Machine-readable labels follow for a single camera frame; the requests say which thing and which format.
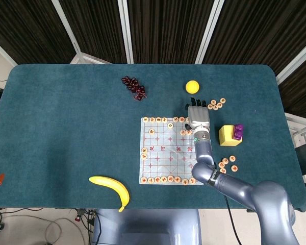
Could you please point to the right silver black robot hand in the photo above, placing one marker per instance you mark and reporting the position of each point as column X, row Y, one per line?
column 199, row 116

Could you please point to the dark red grape bunch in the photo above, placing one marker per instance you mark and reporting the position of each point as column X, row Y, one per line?
column 133, row 85

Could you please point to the white metal rack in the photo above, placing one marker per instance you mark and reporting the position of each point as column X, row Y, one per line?
column 299, row 125

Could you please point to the dark white-framed partition panel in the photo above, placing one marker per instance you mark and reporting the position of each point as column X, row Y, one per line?
column 28, row 25
column 301, row 89
column 97, row 25
column 168, row 25
column 257, row 25

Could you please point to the yellow ball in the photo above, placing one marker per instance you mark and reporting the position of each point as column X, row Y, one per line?
column 192, row 87

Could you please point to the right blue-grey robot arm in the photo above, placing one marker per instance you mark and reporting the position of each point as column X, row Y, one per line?
column 244, row 189

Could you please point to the red plug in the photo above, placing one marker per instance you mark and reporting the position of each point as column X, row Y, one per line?
column 77, row 218

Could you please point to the yellow banana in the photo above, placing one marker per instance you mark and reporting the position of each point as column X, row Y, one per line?
column 117, row 186

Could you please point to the teal table cloth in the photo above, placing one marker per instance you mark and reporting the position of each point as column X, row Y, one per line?
column 66, row 127

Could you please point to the yellow block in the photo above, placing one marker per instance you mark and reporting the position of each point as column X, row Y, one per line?
column 227, row 137

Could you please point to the black table control box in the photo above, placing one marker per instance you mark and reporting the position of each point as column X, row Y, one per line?
column 249, row 210

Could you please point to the blue-grey robot torso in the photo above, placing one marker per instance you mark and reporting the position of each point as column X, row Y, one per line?
column 145, row 224

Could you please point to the white chinese chess board sheet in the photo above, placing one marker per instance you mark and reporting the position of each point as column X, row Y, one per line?
column 168, row 158

